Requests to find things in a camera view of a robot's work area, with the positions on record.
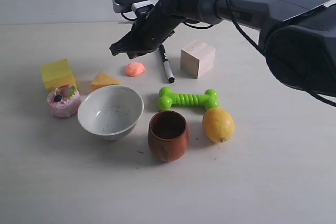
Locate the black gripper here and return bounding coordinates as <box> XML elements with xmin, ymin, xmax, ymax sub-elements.
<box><xmin>109</xmin><ymin>0</ymin><xmax>201</xmax><ymax>59</ymax></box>

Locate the small orange blob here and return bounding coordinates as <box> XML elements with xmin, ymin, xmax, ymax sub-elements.
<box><xmin>125</xmin><ymin>62</ymin><xmax>145</xmax><ymax>77</ymax></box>

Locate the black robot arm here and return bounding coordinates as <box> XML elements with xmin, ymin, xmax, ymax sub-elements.
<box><xmin>110</xmin><ymin>0</ymin><xmax>335</xmax><ymax>97</ymax></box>

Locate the orange cheese wedge toy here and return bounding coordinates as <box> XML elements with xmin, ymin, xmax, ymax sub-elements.
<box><xmin>90</xmin><ymin>72</ymin><xmax>121</xmax><ymax>91</ymax></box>

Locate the black white marker pen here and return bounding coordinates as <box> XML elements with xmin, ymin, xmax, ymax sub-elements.
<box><xmin>159</xmin><ymin>44</ymin><xmax>175</xmax><ymax>83</ymax></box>

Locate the green bone chew toy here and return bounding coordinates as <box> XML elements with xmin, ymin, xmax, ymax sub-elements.
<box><xmin>157</xmin><ymin>87</ymin><xmax>219</xmax><ymax>110</ymax></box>

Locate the light wooden cube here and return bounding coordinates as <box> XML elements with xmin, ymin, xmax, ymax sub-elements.
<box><xmin>180</xmin><ymin>40</ymin><xmax>216</xmax><ymax>79</ymax></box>

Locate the white ceramic bowl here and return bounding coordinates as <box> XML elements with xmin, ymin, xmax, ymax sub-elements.
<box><xmin>77</xmin><ymin>85</ymin><xmax>144</xmax><ymax>141</ymax></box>

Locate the yellow foam cube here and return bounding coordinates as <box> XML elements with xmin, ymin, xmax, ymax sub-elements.
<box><xmin>40</xmin><ymin>59</ymin><xmax>77</xmax><ymax>93</ymax></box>

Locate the pink toy cake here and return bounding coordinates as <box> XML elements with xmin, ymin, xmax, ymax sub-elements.
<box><xmin>47</xmin><ymin>84</ymin><xmax>81</xmax><ymax>118</ymax></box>

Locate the brown wooden cup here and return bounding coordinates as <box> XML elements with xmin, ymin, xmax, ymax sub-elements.
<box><xmin>148</xmin><ymin>110</ymin><xmax>189</xmax><ymax>162</ymax></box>

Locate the yellow lemon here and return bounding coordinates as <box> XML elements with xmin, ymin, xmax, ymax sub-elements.
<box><xmin>202</xmin><ymin>108</ymin><xmax>235</xmax><ymax>143</ymax></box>

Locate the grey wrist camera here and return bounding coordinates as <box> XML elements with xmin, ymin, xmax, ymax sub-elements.
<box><xmin>112</xmin><ymin>0</ymin><xmax>153</xmax><ymax>14</ymax></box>

